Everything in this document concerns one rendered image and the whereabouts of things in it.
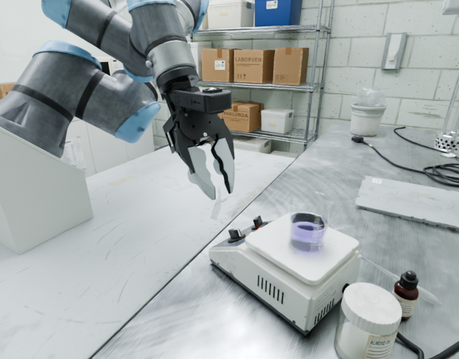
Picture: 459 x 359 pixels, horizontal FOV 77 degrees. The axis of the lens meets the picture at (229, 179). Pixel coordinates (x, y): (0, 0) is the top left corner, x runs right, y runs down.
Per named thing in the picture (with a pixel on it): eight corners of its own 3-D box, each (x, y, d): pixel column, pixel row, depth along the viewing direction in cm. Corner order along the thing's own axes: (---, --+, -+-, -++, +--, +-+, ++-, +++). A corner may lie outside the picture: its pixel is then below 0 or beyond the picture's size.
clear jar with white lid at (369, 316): (322, 340, 36) (331, 291, 33) (356, 322, 38) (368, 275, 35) (361, 385, 31) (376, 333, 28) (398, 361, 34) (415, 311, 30)
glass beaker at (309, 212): (310, 232, 43) (317, 183, 40) (334, 254, 38) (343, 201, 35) (274, 240, 41) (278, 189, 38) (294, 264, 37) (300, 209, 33)
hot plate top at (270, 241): (241, 243, 41) (241, 238, 41) (292, 214, 49) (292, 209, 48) (314, 289, 33) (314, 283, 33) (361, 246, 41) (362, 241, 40)
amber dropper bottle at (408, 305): (386, 300, 42) (397, 261, 39) (410, 306, 41) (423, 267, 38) (388, 315, 39) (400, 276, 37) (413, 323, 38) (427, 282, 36)
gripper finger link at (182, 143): (208, 171, 47) (196, 120, 48) (212, 169, 46) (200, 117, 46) (181, 176, 45) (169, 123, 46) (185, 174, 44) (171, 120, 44)
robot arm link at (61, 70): (19, 98, 63) (51, 50, 67) (81, 128, 68) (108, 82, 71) (5, 75, 52) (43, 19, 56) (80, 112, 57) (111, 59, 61)
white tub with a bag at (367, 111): (340, 132, 130) (348, 83, 122) (355, 127, 139) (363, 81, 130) (372, 139, 121) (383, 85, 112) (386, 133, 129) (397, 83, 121)
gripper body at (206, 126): (208, 147, 55) (187, 87, 55) (228, 134, 47) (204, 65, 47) (171, 158, 51) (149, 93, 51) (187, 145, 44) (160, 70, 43)
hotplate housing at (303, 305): (207, 262, 50) (205, 222, 46) (258, 233, 58) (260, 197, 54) (322, 354, 34) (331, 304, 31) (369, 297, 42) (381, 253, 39)
